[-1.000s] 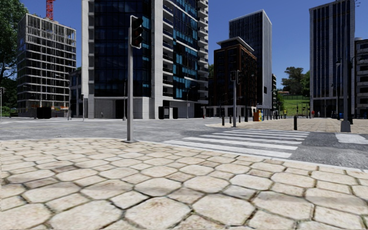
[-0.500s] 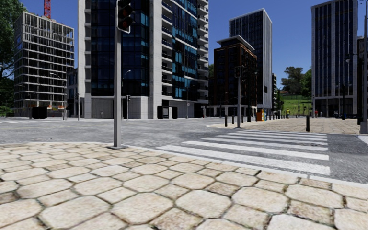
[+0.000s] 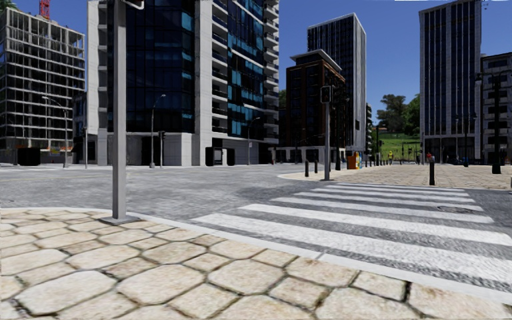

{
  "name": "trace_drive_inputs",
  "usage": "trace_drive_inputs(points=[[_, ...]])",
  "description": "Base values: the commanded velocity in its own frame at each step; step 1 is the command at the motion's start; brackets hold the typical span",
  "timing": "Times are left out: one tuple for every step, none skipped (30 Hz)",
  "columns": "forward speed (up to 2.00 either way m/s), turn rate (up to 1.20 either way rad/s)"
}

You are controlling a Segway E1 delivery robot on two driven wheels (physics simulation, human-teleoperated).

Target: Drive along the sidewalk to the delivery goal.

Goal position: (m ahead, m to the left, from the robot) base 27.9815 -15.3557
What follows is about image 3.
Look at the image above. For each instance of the grey street lamp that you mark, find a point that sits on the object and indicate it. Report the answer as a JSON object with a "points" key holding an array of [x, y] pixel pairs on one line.
{"points": [[152, 132], [64, 128], [248, 140]]}

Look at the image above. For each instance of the brown brick building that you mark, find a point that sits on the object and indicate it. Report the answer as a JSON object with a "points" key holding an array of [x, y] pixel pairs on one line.
{"points": [[312, 108]]}

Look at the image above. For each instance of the traffic light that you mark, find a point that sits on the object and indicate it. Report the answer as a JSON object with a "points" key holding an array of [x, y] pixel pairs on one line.
{"points": [[85, 146], [326, 120], [161, 148]]}

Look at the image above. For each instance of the grey pole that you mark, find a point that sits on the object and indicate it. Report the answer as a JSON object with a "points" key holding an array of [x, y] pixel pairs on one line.
{"points": [[119, 120]]}

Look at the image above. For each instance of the dark street lamp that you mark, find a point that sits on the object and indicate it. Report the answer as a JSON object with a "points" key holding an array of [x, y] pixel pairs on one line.
{"points": [[466, 140], [496, 120]]}

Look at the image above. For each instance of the grey concrete building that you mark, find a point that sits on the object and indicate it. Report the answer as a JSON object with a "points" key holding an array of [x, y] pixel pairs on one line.
{"points": [[498, 108]]}

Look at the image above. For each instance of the glass and concrete tower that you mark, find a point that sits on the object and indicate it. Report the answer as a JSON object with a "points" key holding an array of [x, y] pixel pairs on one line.
{"points": [[180, 72]]}

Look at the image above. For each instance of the trees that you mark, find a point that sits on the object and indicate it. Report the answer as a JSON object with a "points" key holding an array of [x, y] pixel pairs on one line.
{"points": [[398, 114]]}

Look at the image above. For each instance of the unfinished pale concrete building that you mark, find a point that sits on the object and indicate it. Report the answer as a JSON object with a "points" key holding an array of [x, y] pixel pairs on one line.
{"points": [[40, 80]]}

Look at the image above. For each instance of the black bus shelter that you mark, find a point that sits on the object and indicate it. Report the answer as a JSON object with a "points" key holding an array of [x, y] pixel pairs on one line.
{"points": [[219, 156]]}

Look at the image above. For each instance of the orange box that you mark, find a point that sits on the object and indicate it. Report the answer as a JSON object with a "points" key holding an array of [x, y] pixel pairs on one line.
{"points": [[353, 160]]}

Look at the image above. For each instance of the glass tower with pale ribs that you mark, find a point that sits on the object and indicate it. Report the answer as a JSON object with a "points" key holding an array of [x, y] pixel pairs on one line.
{"points": [[450, 80]]}

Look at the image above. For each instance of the dark glass tower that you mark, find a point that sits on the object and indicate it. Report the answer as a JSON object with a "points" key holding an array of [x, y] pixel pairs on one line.
{"points": [[344, 48]]}

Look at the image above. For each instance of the person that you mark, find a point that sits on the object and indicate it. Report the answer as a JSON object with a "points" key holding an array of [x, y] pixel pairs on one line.
{"points": [[428, 156], [390, 156]]}

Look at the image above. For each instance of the dark bin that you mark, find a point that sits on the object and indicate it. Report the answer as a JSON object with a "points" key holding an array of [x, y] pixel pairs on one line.
{"points": [[28, 156]]}

